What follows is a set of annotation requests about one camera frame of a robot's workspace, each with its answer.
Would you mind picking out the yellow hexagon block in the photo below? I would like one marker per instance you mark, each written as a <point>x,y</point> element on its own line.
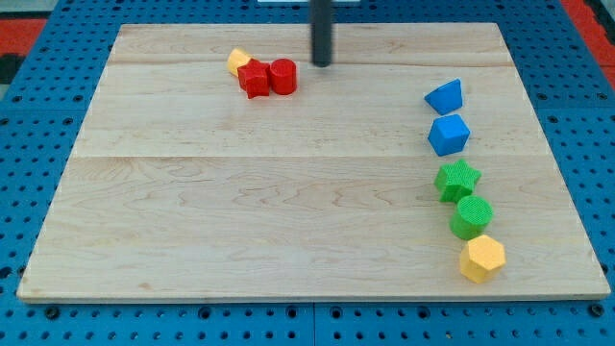
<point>481,259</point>

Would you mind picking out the light wooden board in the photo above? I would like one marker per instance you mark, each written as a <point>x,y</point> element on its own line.
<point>181,189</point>

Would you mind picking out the red cylinder block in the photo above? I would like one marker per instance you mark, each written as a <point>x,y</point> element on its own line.
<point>283,76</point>

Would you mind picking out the yellow block behind red star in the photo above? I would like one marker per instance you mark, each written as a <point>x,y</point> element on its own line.
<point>237,58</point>

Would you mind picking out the blue cube block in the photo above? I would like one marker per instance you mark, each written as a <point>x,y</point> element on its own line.
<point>448,134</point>

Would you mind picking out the green star block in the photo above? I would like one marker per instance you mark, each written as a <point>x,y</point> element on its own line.
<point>456,180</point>

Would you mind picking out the blue trapezoid block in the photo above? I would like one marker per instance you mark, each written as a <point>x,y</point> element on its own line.
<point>446,98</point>

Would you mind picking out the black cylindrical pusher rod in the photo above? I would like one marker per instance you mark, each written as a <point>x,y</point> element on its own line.
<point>320,20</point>

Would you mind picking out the green cylinder block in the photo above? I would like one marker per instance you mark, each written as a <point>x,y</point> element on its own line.
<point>472,215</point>

